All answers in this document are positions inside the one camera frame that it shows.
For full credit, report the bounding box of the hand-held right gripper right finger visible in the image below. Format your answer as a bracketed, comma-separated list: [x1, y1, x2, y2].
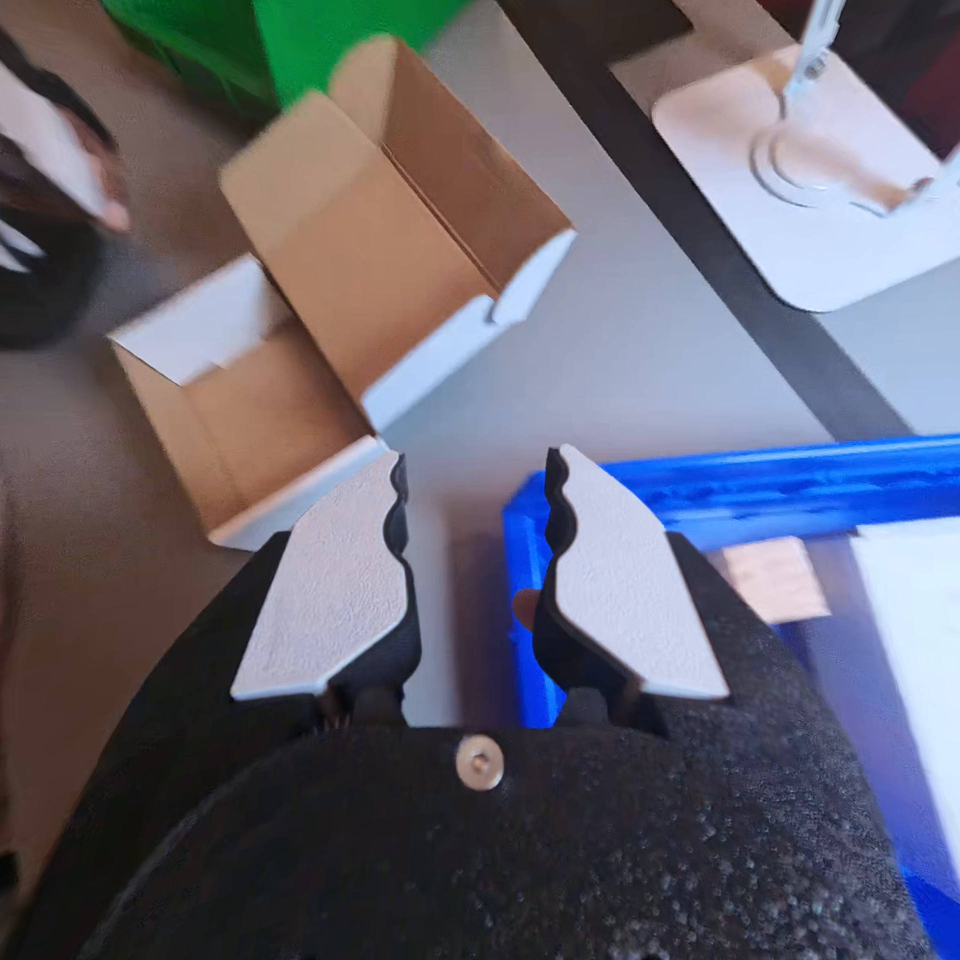
[532, 444, 730, 702]

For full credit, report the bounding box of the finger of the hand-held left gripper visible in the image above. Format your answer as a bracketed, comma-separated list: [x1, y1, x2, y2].
[0, 213, 105, 351]
[0, 30, 121, 226]

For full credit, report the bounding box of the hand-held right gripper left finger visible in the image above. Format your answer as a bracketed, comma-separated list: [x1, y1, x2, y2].
[231, 450, 423, 702]

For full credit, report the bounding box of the wooden cube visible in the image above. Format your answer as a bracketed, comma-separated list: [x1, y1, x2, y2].
[708, 536, 832, 625]

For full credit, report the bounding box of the blue plastic bin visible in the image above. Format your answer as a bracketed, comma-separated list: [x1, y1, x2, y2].
[502, 435, 960, 960]

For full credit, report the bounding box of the white cardboard box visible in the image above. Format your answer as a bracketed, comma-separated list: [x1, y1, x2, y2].
[108, 33, 577, 552]

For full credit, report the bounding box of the white flat box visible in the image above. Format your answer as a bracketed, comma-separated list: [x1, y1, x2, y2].
[851, 517, 960, 879]

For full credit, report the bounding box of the green plastic bin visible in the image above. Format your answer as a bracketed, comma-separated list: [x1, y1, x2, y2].
[101, 0, 474, 125]

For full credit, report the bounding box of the white stand base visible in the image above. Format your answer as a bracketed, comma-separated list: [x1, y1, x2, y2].
[651, 0, 960, 312]

